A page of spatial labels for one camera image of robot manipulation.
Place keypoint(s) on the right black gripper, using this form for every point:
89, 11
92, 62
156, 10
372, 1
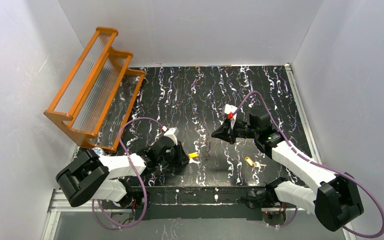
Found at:
231, 129

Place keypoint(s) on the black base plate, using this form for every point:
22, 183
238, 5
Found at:
243, 202

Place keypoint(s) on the orange wooden rack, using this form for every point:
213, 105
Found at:
98, 95

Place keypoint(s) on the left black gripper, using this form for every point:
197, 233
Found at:
177, 153

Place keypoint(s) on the yellow tagged key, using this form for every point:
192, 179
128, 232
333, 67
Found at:
193, 155
254, 164

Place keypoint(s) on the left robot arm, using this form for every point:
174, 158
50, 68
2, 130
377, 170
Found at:
98, 177

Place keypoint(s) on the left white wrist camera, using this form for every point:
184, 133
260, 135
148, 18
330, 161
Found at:
172, 133

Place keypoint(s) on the white keyring holder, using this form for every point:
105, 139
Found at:
207, 151

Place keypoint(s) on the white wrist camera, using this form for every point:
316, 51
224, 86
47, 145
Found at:
230, 112
172, 133

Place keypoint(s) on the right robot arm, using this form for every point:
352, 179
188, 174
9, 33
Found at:
332, 198

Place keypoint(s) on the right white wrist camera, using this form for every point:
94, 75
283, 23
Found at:
230, 112

